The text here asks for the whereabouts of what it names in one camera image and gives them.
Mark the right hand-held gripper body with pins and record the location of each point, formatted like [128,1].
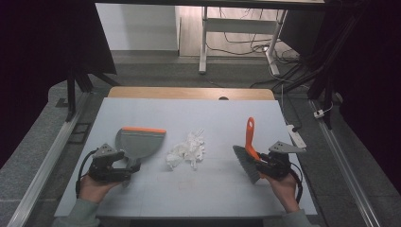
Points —
[279,160]

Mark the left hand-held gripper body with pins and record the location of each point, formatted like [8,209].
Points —
[104,167]

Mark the orange brush with grey bristles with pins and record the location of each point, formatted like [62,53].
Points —
[250,148]

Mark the grey dustpan with orange edge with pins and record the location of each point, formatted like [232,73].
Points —
[140,143]

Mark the pile of white tissue paper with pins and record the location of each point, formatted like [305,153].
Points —
[187,149]

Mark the person's left hand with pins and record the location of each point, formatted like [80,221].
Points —
[94,189]

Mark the person's right hand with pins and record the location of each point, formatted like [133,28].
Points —
[285,192]

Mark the white power strip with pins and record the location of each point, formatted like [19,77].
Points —
[296,136]

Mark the small white plug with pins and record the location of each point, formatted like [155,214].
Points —
[318,113]

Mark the wooden table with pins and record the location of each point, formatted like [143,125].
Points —
[189,93]

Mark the black curtain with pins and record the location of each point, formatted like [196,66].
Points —
[38,63]
[369,78]

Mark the aluminium rail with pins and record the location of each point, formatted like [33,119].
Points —
[343,167]
[47,160]

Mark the white metal desk frame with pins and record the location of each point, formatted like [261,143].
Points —
[239,26]

